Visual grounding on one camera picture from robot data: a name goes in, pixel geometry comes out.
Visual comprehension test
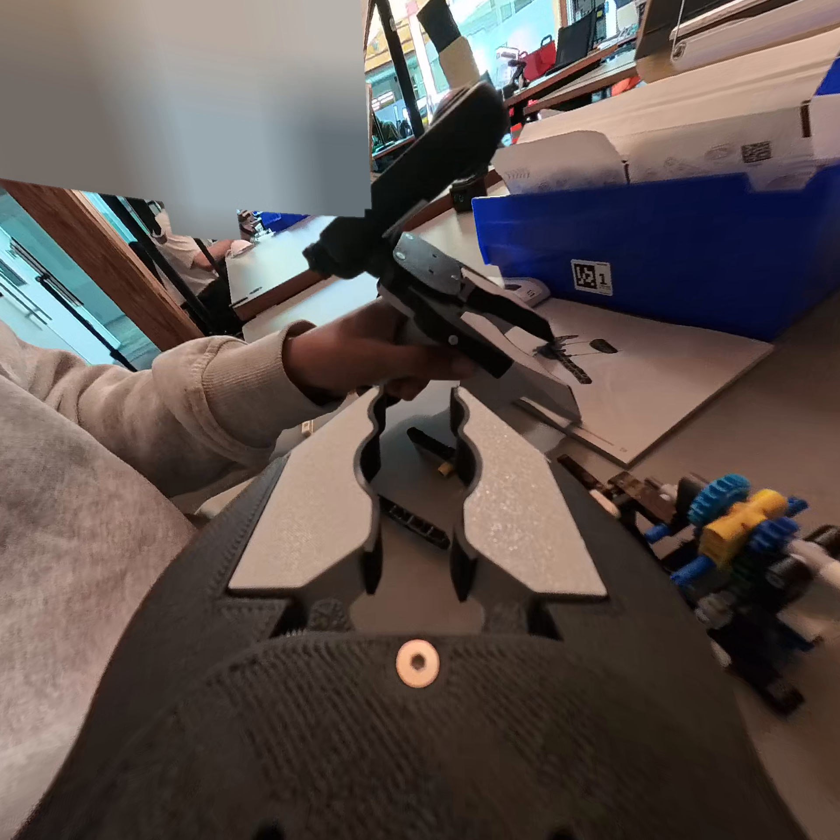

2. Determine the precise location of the person's left hand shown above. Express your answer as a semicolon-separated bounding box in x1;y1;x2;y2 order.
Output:
282;301;483;403

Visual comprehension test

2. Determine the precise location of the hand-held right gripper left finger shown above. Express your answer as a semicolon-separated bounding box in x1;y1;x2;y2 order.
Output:
226;386;385;598

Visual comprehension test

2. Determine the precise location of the wooden door frame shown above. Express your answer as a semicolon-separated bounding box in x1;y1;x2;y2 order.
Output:
0;177;186;370

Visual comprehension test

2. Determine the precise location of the lego instruction booklet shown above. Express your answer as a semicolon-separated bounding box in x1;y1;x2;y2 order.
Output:
505;295;777;468

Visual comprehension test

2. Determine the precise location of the black laptop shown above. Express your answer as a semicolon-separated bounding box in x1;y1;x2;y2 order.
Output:
550;7;608;74

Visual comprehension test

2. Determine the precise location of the large blue plastic bin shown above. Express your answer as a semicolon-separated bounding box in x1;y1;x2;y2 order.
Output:
471;66;840;342

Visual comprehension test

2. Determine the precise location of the black lego beam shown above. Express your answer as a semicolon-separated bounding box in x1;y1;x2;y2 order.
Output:
377;495;454;551

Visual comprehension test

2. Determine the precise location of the red bag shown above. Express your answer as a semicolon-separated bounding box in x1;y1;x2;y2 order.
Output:
525;36;559;80

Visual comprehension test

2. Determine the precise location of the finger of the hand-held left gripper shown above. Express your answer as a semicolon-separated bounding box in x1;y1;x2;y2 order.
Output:
459;268;556;343
461;311;583;424

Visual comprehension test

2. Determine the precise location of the lego model with blue gears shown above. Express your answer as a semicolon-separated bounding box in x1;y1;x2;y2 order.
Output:
558;453;840;718

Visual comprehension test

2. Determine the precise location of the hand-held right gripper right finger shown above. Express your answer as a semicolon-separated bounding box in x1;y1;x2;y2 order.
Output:
449;386;609;603

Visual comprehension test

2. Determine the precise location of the person's left forearm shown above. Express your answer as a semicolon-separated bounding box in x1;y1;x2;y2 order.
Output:
151;320;342;490

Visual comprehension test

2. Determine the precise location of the white background table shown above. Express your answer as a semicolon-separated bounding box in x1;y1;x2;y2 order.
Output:
226;213;368;324

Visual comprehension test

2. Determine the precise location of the white printed cardboard box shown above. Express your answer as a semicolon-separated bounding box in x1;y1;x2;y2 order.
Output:
515;29;840;193

